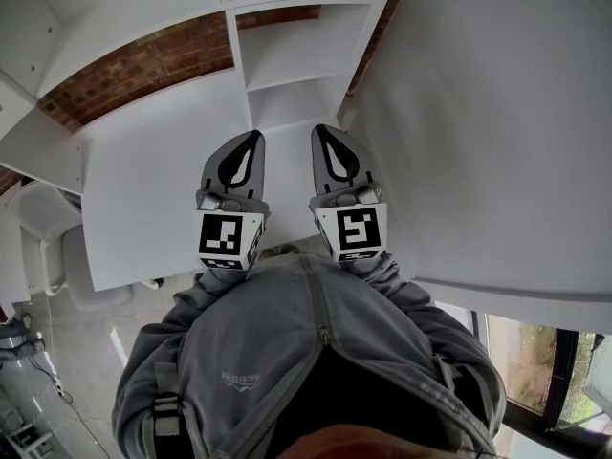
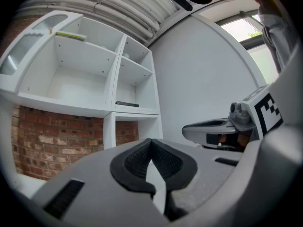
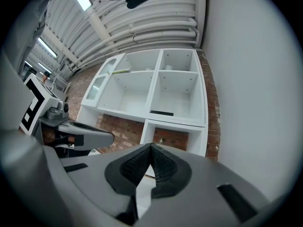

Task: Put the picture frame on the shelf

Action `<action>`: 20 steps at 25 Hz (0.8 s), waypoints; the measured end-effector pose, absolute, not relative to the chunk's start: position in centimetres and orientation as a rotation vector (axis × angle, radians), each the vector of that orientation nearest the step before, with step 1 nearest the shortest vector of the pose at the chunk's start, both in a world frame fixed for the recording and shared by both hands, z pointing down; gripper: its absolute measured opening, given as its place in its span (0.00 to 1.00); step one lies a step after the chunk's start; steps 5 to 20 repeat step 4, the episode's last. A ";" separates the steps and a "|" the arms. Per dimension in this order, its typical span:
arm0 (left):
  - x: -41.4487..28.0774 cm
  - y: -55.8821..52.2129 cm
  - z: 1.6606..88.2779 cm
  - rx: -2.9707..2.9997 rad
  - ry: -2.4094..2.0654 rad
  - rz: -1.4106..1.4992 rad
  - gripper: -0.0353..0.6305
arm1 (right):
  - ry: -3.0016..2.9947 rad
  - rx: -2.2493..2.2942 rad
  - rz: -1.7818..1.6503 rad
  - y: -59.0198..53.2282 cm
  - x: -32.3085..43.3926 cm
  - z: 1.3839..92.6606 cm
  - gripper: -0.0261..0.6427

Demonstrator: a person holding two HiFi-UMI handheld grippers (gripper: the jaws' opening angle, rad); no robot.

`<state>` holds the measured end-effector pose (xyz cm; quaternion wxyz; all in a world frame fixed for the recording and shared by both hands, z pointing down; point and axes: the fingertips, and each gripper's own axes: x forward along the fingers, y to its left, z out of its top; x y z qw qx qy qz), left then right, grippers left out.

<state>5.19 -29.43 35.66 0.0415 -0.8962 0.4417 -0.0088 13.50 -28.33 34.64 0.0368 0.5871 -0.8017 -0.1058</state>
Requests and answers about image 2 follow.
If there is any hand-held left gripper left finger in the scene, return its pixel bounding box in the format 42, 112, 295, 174
32, 138, 170, 227

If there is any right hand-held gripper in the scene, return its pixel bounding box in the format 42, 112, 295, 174
181, 83, 285, 152

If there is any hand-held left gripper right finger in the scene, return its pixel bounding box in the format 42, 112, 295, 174
151, 138, 247, 222

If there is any black framed picture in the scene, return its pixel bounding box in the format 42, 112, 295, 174
115, 100, 140, 108

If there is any white shelf unit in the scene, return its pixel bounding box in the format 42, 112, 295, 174
0, 10, 164, 151

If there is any person's right hand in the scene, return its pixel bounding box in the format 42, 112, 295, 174
217, 134, 249, 148

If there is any black framed window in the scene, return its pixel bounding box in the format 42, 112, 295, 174
214, 10, 285, 85

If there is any person's grey zip jacket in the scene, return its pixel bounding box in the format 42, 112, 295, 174
257, 0, 299, 73

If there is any row of white ceiling pipes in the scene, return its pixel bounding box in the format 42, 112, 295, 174
14, 0, 180, 45

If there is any flat yellow-green book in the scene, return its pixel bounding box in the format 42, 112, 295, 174
55, 31, 85, 42

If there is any white frosted glass cabinet door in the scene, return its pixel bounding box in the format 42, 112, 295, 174
0, 10, 83, 94

